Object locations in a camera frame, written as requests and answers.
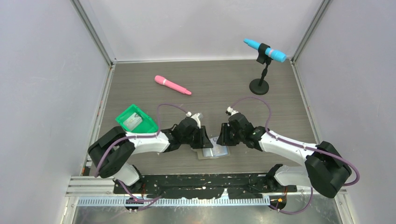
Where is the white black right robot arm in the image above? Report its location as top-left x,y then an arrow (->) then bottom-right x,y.
217,112 -> 352,198

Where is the blue toy microphone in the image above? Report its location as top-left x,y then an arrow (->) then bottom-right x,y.
244,38 -> 287,64

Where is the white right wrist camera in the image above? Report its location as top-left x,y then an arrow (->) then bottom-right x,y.
226,106 -> 239,116

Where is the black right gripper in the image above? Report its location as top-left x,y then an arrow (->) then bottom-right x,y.
216,123 -> 245,146

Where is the aluminium front rail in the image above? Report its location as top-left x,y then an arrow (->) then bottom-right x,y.
65,176 -> 347,207

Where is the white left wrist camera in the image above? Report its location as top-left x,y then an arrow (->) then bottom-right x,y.
186,112 -> 203,128

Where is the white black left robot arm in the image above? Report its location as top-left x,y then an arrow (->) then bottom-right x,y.
87,117 -> 213,193

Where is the grey card holder wallet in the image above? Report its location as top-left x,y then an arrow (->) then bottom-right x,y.
191,137 -> 231,160

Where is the white gold VIP card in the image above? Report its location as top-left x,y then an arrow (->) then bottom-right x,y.
212,145 -> 229,157

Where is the green plastic bin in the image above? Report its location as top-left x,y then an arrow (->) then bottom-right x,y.
115,104 -> 158,133

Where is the pink toy microphone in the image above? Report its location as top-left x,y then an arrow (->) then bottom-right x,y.
154,75 -> 192,96

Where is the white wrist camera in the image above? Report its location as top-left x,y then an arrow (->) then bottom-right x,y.
186,112 -> 203,128
226,106 -> 239,116

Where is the silver card in bin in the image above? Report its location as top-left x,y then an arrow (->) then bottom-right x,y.
122,112 -> 143,132

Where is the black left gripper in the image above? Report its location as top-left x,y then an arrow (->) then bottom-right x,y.
181,126 -> 213,149

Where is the black microphone stand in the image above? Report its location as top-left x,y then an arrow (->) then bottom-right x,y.
249,60 -> 272,95

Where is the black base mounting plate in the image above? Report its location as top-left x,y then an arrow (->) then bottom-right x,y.
126,173 -> 297,199

